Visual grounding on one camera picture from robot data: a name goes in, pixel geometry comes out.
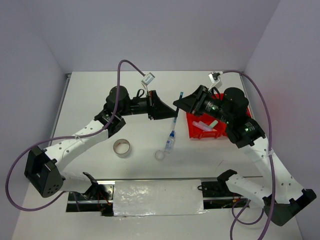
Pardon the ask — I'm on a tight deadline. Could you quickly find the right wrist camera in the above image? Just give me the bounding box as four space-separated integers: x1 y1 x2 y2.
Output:
208 71 223 94

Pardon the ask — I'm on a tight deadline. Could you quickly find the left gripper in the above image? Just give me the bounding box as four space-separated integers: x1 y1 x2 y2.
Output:
119 90 178 121

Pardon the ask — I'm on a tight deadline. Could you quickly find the blue pen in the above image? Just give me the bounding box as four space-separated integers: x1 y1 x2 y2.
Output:
171 91 184 131

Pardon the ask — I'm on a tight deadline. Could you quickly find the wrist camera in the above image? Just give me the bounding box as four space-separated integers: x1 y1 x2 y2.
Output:
141 72 155 92
208 71 223 94

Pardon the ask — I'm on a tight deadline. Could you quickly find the large tape roll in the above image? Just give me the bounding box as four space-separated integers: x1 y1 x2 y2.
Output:
112 138 132 158

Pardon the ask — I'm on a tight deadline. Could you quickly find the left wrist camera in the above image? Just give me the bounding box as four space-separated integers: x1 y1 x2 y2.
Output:
141 72 155 92

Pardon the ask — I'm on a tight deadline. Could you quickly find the red compartment tray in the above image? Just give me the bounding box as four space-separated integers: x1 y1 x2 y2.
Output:
176 87 257 144

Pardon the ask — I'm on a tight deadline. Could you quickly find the small clear tape roll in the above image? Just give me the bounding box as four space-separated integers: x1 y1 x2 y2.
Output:
154 150 166 161

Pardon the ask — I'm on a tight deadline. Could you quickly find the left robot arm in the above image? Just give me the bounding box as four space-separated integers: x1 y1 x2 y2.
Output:
24 86 178 200

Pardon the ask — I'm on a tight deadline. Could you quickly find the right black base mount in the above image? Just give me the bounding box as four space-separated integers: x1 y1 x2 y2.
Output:
197 181 244 210

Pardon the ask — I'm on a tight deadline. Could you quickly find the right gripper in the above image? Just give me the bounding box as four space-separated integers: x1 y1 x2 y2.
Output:
173 84 232 124

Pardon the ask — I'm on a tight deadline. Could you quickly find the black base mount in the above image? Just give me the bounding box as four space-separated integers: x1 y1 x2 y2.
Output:
81 172 114 217
197 181 244 210

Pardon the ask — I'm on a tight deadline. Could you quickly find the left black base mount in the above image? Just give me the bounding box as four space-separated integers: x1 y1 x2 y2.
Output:
81 172 114 217

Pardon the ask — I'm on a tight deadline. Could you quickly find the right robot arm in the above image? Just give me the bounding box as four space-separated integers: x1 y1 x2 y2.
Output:
173 85 317 226

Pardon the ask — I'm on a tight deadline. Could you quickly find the blue spray bottle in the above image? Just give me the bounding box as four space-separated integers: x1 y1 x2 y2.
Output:
164 130 175 154

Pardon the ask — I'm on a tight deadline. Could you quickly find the white foil panel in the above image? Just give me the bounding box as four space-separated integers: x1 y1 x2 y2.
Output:
113 179 206 217

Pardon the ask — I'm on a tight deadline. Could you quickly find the pink highlighter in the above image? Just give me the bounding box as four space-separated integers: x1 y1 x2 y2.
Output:
192 121 216 132

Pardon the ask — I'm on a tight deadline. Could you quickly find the green highlighter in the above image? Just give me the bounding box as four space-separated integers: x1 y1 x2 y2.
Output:
209 120 219 129

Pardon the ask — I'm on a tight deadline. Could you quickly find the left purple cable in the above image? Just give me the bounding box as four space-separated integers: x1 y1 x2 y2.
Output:
4 59 146 213

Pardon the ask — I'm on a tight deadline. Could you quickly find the purple highlighter cap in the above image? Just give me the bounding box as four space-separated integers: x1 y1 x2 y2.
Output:
203 126 213 132

